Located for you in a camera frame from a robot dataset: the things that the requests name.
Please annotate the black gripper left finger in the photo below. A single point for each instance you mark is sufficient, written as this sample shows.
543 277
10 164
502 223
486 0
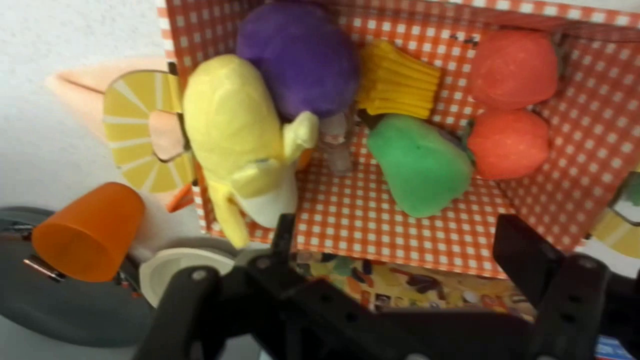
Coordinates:
283 233

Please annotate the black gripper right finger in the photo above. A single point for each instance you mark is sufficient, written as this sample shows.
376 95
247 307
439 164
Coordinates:
526 260

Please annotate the yellow banana plush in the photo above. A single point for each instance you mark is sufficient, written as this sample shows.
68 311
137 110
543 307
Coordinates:
233 126

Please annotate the green pear plush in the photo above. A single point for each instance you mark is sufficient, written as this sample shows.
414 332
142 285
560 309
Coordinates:
416 166

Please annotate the purple plush toy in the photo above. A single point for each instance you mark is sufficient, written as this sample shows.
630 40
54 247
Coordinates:
301 52

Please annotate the orange checked cardboard basket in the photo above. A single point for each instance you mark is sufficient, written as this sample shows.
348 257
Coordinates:
400 220

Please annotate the clear plastic toy bottle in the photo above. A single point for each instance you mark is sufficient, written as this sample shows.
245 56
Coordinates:
337 143

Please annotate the beige bowl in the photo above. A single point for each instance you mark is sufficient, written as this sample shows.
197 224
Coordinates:
166 266

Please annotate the yellow ridged toy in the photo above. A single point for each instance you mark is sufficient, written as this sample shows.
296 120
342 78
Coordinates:
397 81

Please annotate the orange plastic cup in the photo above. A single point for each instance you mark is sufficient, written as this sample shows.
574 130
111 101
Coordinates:
90 233

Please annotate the dark grey pan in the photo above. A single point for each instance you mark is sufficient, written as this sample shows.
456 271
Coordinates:
60 313

